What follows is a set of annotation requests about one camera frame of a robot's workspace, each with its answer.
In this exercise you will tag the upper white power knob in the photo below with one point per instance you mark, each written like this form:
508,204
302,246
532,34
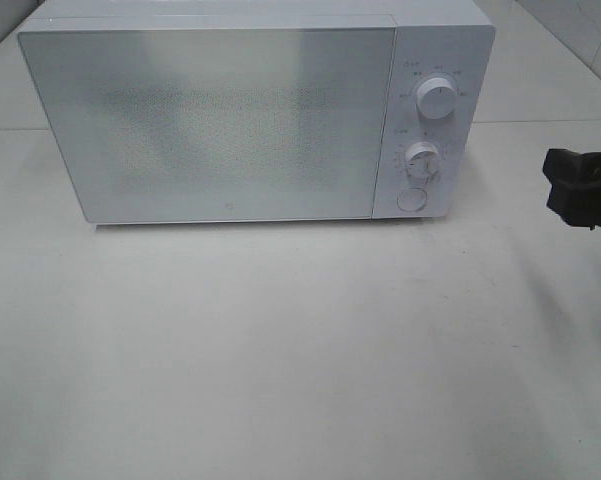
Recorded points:
436,96

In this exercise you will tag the white timer knob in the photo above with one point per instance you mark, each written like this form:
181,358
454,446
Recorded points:
422,160

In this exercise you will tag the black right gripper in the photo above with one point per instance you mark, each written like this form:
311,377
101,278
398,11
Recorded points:
575,193

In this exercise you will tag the white microwave oven body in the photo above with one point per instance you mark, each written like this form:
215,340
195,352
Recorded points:
431,37

